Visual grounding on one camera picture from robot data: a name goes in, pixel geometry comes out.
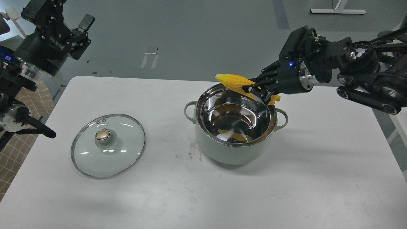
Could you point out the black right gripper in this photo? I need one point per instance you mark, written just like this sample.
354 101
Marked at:
287 77

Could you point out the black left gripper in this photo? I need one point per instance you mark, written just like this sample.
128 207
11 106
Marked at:
51 43

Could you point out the yellow corn cob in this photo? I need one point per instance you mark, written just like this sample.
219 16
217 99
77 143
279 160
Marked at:
236 82

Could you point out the glass pot lid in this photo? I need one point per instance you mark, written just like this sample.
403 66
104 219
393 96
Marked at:
108 146

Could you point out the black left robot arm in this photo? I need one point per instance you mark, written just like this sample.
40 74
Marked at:
16 75

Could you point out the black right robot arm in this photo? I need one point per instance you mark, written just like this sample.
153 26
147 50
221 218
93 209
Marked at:
372 73

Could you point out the grey green cooking pot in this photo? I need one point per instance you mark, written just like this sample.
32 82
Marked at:
231 128

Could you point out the beige checked cloth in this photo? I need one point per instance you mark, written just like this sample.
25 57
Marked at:
12 156

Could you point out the white desk foot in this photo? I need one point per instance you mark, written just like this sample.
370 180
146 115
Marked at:
339 8

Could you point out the grey chair at right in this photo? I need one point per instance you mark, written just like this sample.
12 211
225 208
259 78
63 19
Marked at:
398 33

